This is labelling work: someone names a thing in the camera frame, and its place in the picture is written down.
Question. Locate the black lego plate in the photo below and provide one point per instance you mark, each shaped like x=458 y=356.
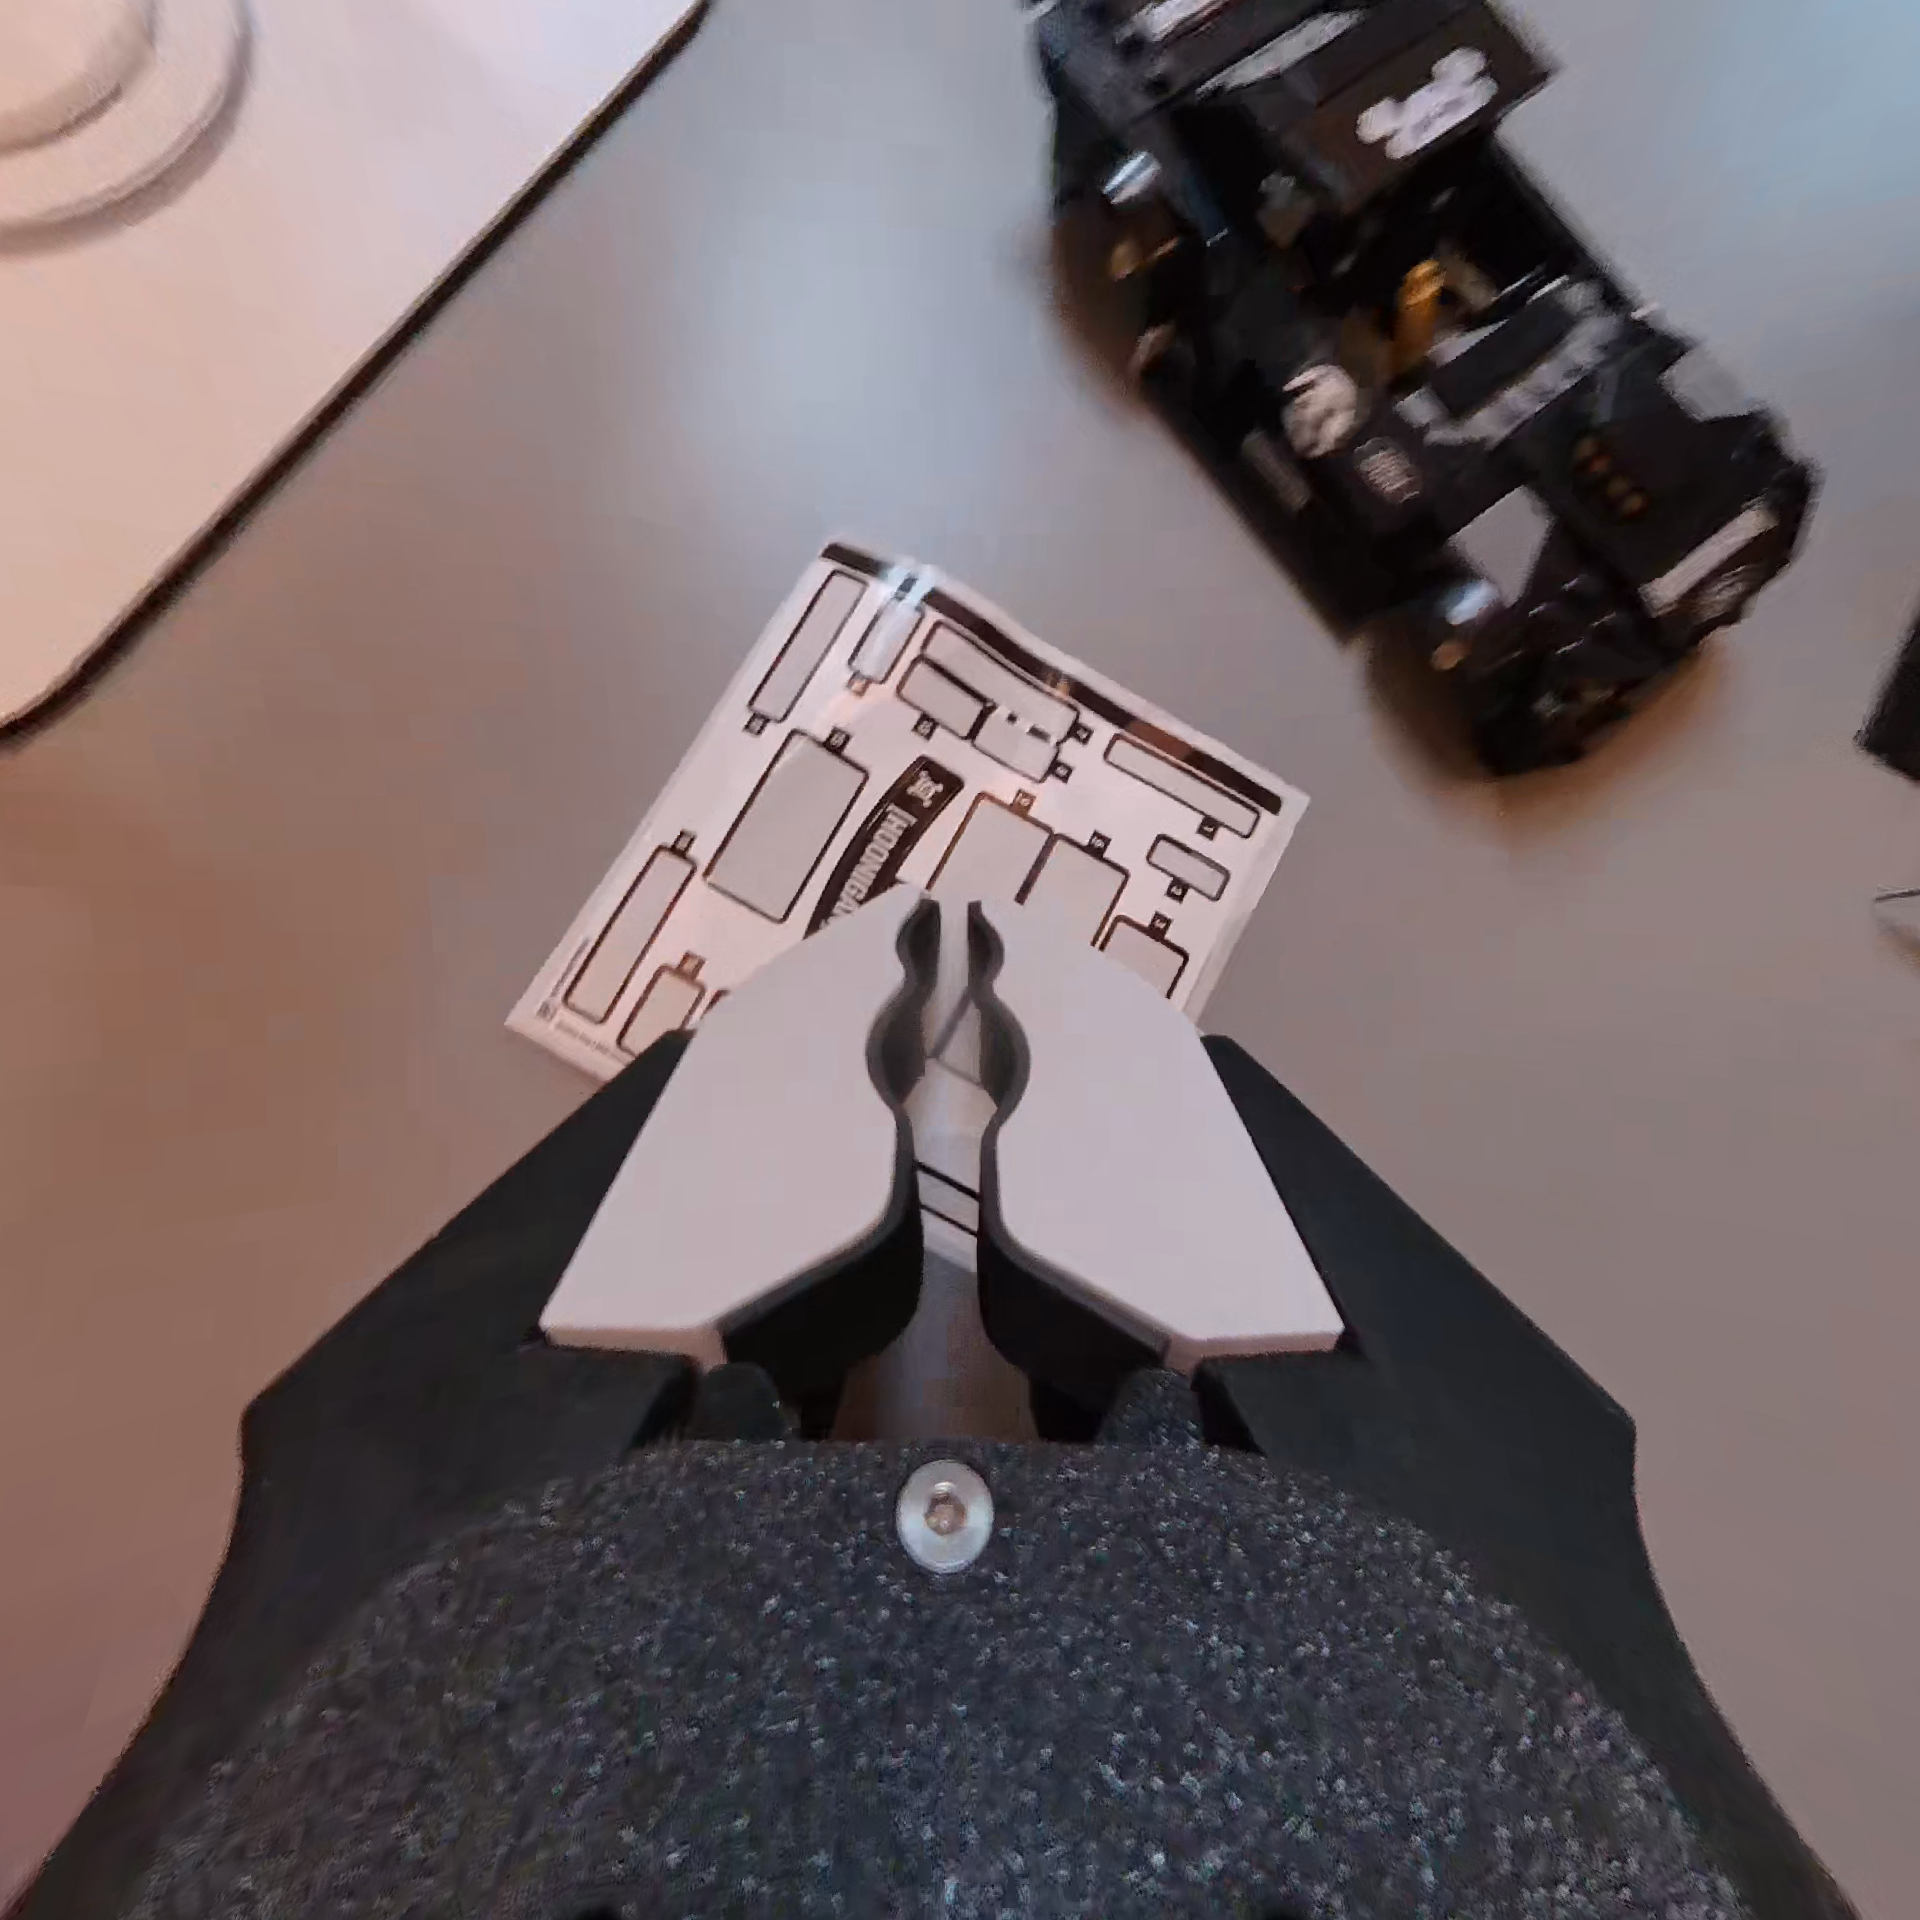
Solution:
x=1897 y=721

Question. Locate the white sticker sheet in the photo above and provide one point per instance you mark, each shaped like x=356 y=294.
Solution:
x=810 y=811

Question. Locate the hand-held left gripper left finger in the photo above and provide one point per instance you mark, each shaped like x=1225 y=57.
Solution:
x=750 y=1171

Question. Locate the white book stand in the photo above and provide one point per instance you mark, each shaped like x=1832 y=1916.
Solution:
x=300 y=301

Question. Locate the black lego car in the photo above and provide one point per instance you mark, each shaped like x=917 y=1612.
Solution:
x=1350 y=376

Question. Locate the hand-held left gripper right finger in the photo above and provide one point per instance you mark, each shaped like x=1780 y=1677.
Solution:
x=1154 y=1184

